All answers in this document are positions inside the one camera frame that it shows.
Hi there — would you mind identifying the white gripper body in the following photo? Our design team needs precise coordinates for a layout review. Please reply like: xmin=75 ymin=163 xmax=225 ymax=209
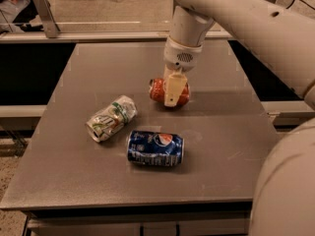
xmin=163 ymin=37 xmax=202 ymax=72

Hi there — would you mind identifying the left metal bracket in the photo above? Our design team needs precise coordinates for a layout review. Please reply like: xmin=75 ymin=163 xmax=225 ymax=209
xmin=32 ymin=0 xmax=59 ymax=38

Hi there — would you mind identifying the red coke can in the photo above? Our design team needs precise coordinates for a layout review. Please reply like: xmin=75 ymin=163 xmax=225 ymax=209
xmin=149 ymin=78 xmax=190 ymax=106

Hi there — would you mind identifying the grey cabinet under table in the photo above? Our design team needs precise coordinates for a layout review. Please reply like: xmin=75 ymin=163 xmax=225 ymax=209
xmin=23 ymin=201 xmax=252 ymax=236

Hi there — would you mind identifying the clear acrylic barrier panel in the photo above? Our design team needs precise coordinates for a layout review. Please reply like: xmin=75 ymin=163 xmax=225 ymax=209
xmin=1 ymin=0 xmax=173 ymax=35

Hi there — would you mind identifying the blue pepsi can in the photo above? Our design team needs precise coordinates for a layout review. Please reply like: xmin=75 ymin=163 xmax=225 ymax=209
xmin=127 ymin=130 xmax=184 ymax=167

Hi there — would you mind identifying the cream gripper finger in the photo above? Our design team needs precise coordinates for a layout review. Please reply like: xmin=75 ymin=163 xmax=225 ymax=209
xmin=163 ymin=72 xmax=187 ymax=107
xmin=163 ymin=66 xmax=173 ymax=80

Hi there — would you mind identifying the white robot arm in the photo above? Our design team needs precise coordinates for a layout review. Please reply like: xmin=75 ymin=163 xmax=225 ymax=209
xmin=163 ymin=0 xmax=315 ymax=236

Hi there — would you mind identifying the green and white soda can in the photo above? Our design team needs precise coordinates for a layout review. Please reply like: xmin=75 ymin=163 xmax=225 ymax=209
xmin=86 ymin=95 xmax=138 ymax=143

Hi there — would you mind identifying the black cable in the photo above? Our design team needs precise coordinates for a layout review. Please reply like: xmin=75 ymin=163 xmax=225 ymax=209
xmin=284 ymin=0 xmax=315 ymax=12

